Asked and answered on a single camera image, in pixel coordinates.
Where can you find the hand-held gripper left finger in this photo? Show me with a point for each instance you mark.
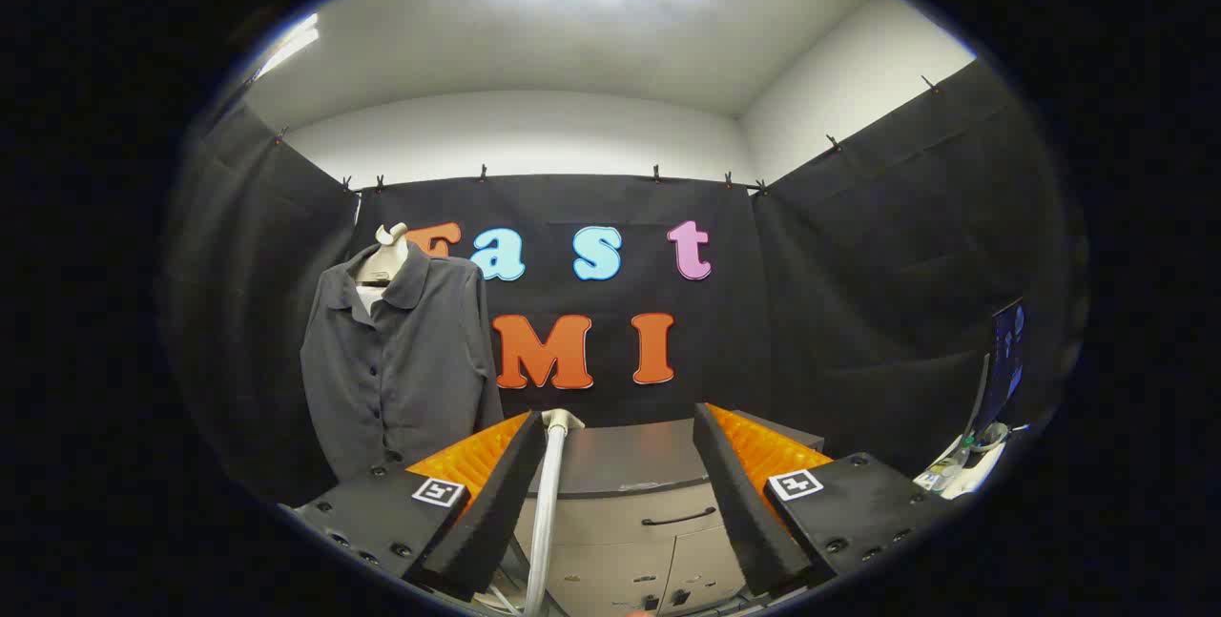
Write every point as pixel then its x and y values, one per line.
pixel 501 512

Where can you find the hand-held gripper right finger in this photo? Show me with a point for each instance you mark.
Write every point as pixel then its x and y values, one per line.
pixel 739 512

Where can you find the white garment steamer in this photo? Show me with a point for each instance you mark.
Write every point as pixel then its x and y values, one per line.
pixel 546 512

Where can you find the grey button-up shirt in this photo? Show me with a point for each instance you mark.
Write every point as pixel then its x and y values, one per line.
pixel 410 359

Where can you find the grey-topped cream cabinet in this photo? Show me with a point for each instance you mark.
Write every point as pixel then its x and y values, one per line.
pixel 630 460

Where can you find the clear plastic bottle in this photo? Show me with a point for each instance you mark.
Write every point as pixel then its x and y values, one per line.
pixel 940 476

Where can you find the black backdrop cloth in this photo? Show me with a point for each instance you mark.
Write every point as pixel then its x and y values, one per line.
pixel 811 312

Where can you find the cream dress form mannequin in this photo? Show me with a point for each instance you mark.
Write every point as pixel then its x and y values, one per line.
pixel 386 259

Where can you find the dark computer monitor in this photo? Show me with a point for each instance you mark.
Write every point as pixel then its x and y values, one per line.
pixel 1006 359

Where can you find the rectangular ceiling light panel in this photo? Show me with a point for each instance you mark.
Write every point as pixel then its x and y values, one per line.
pixel 291 43

